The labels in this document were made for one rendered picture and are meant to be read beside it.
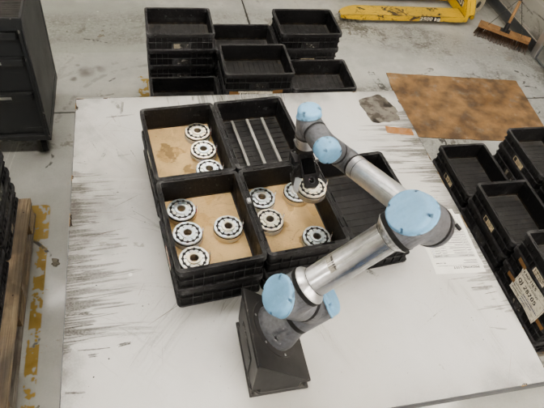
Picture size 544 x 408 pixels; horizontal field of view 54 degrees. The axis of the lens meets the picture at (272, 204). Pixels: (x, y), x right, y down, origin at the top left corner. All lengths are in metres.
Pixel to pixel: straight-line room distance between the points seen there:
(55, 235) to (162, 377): 1.43
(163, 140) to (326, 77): 1.54
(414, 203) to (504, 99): 3.31
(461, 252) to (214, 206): 1.01
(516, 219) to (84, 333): 2.17
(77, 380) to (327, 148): 1.03
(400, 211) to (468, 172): 2.03
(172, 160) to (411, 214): 1.12
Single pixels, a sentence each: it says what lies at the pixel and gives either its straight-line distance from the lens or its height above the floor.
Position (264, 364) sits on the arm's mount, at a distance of 1.57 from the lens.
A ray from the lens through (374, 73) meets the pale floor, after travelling 4.33.
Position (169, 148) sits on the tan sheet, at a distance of 2.19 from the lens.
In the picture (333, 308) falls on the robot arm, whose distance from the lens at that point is 1.55.
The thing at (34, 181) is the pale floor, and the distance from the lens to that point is 3.29.
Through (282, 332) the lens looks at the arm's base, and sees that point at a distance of 1.62.
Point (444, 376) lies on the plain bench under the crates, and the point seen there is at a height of 0.70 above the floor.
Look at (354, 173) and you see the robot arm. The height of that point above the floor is 1.24.
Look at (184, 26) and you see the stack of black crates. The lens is 3.57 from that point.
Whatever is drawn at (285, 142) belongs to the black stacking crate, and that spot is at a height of 0.83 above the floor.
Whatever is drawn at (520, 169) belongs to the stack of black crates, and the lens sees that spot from 3.32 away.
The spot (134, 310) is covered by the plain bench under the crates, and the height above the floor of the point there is 0.70.
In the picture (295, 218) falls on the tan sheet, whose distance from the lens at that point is 1.98.
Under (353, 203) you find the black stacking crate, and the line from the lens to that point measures 2.09.
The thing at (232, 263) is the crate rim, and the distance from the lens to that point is 1.71.
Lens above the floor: 2.34
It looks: 49 degrees down
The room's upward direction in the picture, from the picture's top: 11 degrees clockwise
